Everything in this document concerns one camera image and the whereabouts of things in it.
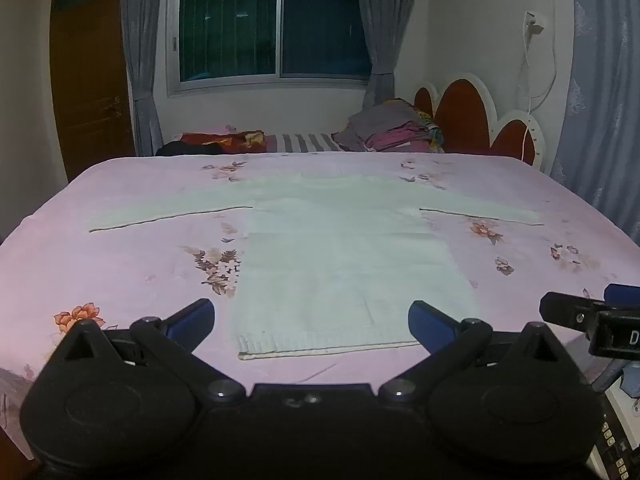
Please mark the dark cloth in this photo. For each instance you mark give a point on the dark cloth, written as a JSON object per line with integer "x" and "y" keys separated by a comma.
{"x": 180, "y": 149}

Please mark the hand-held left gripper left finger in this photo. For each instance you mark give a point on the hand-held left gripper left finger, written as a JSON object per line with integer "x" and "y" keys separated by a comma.
{"x": 192, "y": 319}

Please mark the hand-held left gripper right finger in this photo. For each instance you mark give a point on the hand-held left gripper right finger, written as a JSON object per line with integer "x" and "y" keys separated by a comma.
{"x": 425, "y": 322}

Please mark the grey curtain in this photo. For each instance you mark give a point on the grey curtain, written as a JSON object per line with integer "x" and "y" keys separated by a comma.
{"x": 141, "y": 60}
{"x": 382, "y": 35}

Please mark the white device with buttons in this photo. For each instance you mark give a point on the white device with buttons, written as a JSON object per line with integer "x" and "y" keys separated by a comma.
{"x": 617, "y": 440}

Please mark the brown wooden door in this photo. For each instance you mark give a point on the brown wooden door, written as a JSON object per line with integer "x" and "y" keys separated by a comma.
{"x": 90, "y": 85}

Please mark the white wall socket with plug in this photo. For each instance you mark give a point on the white wall socket with plug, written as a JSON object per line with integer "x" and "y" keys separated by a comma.
{"x": 534, "y": 22}

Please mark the pink floral bed sheet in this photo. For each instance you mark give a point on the pink floral bed sheet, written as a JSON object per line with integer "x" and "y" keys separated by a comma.
{"x": 125, "y": 260}

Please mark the sliding glass window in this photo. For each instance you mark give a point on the sliding glass window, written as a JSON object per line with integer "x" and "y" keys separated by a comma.
{"x": 270, "y": 30}

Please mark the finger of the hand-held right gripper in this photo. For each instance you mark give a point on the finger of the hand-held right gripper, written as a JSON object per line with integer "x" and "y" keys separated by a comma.
{"x": 622, "y": 295}
{"x": 567, "y": 312}

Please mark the stack of folded clothes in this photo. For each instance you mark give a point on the stack of folded clothes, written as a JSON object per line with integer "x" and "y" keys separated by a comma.
{"x": 385, "y": 127}

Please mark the white knitted sweater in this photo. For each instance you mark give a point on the white knitted sweater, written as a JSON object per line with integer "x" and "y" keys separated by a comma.
{"x": 345, "y": 260}

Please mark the blue patterned fabric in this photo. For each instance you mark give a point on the blue patterned fabric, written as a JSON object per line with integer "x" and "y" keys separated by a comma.
{"x": 600, "y": 85}

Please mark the red and white headboard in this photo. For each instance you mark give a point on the red and white headboard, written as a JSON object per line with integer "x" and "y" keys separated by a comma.
{"x": 465, "y": 115}

